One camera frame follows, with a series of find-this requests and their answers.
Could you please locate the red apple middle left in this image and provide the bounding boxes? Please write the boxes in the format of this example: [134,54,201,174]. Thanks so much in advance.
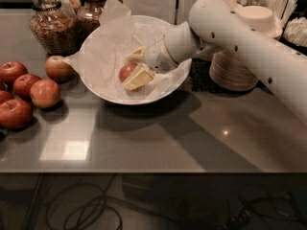
[13,74,41,101]

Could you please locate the pale apple near bowl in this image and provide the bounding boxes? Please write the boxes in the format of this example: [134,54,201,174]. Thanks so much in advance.
[45,56,73,82]

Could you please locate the red apple left edge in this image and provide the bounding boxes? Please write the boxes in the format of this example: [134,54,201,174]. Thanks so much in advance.
[0,90,13,104]

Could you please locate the stack paper bowls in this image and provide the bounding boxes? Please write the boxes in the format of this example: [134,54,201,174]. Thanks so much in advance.
[209,6,282,92]
[204,0,240,60]

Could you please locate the large glass granola jar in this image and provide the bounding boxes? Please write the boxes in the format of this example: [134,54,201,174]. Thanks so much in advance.
[29,0,79,56]

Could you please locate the pale red apple front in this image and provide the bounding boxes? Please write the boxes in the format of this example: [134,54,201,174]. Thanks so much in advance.
[30,79,60,108]

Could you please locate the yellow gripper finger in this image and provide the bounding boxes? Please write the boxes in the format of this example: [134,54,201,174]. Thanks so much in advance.
[126,46,145,63]
[122,64,154,91]

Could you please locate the back stack paper bowls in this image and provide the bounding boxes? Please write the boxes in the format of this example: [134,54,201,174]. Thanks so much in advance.
[204,0,240,60]

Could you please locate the large red apple front left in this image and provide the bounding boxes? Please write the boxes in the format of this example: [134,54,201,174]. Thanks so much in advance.
[0,99,33,130]

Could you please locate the black cable on floor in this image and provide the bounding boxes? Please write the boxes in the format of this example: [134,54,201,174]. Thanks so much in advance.
[44,173,180,230]

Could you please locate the white bowl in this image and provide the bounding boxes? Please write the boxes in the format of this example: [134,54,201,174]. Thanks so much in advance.
[77,14,193,105]

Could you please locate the front stack paper bowls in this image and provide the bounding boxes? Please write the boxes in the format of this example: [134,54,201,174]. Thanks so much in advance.
[209,6,282,92]

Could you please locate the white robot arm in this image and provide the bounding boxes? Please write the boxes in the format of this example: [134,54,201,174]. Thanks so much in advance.
[124,0,307,123]

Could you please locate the white tissue paper liner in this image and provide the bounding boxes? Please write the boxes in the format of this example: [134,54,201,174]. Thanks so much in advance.
[62,0,193,102]

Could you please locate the black mat under bowls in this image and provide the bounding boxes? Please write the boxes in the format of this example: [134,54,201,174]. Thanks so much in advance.
[188,57,267,93]

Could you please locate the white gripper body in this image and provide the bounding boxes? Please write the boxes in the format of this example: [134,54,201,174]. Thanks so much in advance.
[144,35,178,74]

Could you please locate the white plastic cutlery bunch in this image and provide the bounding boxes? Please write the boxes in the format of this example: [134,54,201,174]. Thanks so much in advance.
[267,0,297,28]

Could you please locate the red apple back left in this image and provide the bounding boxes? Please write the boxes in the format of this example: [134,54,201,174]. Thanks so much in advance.
[0,61,28,85]

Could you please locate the black power strip on floor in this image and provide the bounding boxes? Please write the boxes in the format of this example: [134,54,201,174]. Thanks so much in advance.
[217,207,252,230]

